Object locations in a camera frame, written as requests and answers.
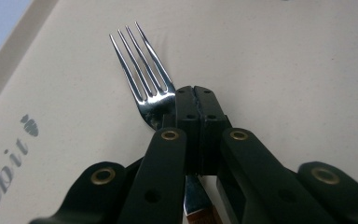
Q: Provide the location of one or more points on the metal fork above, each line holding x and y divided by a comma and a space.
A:
155, 104

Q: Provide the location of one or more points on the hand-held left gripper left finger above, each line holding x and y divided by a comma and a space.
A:
188, 124

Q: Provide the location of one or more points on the beige rabbit-print tray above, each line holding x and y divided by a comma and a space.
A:
276, 62

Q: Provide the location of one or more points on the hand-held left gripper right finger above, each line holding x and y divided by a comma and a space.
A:
213, 130

